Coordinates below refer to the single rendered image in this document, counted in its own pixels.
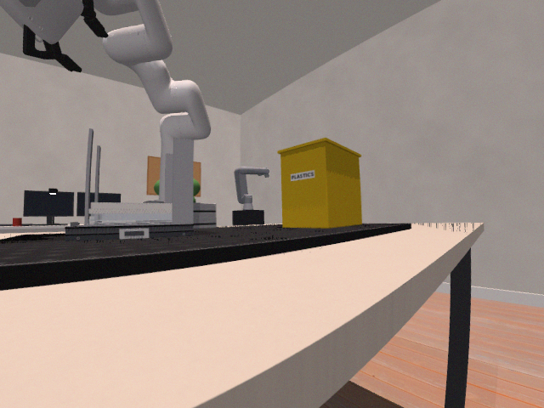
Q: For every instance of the yellow plastics bin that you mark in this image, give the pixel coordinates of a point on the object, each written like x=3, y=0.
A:
x=320, y=185

